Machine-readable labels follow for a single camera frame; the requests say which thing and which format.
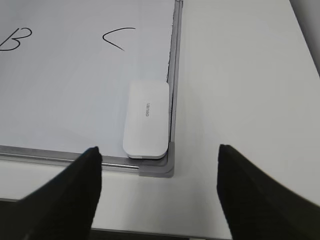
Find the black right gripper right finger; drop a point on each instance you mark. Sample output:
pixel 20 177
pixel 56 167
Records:
pixel 257 207

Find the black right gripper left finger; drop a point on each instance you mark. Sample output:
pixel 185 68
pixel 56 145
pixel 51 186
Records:
pixel 62 209

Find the white whiteboard eraser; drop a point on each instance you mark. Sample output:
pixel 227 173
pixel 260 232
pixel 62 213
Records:
pixel 146 128

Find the white magnetic whiteboard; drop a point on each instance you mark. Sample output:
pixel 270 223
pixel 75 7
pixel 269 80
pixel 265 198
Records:
pixel 66 67

